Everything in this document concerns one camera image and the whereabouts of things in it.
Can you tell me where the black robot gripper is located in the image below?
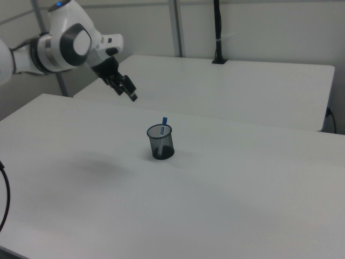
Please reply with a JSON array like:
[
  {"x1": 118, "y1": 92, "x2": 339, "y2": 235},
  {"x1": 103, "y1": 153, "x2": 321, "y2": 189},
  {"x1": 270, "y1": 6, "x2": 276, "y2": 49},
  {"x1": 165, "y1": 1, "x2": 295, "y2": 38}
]
[{"x1": 92, "y1": 56, "x2": 139, "y2": 102}]

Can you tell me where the blue and white marker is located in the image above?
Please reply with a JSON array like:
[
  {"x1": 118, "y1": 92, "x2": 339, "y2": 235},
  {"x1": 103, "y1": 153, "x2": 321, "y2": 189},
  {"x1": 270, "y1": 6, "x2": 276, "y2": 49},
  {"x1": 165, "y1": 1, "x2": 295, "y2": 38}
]
[{"x1": 158, "y1": 117, "x2": 168, "y2": 157}]

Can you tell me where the black mesh pen cup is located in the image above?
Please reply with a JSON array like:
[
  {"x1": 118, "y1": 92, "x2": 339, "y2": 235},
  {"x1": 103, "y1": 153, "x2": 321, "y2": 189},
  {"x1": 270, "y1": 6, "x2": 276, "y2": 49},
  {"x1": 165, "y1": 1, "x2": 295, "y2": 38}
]
[{"x1": 146, "y1": 124, "x2": 175, "y2": 160}]

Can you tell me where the white side table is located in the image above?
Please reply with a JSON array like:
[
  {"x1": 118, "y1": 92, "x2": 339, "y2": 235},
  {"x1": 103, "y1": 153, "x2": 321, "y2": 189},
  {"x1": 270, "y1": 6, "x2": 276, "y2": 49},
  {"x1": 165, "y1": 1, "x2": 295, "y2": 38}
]
[{"x1": 73, "y1": 54, "x2": 336, "y2": 133}]

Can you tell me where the black pole with white tie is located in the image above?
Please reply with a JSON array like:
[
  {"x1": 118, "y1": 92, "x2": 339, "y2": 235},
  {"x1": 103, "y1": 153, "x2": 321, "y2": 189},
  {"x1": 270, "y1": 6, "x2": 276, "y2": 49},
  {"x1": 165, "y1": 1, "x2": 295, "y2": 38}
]
[{"x1": 211, "y1": 0, "x2": 227, "y2": 65}]

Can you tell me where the black curved cable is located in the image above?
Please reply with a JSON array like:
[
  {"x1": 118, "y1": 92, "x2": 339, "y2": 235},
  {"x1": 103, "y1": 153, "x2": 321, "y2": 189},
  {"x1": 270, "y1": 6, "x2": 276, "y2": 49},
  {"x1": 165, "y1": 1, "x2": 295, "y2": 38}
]
[{"x1": 0, "y1": 160, "x2": 11, "y2": 233}]

